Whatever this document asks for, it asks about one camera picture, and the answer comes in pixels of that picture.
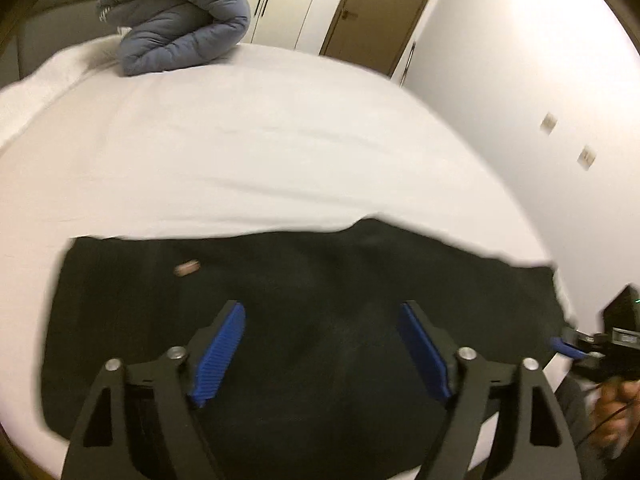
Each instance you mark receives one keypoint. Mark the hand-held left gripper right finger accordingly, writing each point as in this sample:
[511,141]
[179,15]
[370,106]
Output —
[424,350]

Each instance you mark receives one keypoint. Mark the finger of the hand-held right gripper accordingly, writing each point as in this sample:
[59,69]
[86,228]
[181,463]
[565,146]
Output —
[567,346]

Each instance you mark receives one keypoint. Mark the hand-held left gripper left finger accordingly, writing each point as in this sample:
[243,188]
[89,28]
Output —
[220,350]

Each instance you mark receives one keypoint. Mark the black pants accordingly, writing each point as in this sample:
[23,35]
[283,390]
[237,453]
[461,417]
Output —
[310,320]

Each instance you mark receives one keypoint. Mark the person's right hand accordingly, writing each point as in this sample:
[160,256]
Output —
[617,415]

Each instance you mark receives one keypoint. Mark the white bed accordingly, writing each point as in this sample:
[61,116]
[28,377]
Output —
[240,150]

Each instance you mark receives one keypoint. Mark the blue-grey folded duvet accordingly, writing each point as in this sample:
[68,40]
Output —
[175,20]

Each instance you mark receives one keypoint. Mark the brown wooden door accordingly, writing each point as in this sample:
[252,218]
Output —
[380,10]

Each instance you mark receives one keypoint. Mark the white wardrobe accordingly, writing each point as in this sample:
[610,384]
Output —
[295,2]

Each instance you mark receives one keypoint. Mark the grey upholstered headboard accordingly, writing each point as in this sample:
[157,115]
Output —
[55,25]

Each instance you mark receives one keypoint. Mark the beige wall socket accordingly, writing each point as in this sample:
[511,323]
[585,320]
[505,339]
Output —
[586,157]
[549,123]

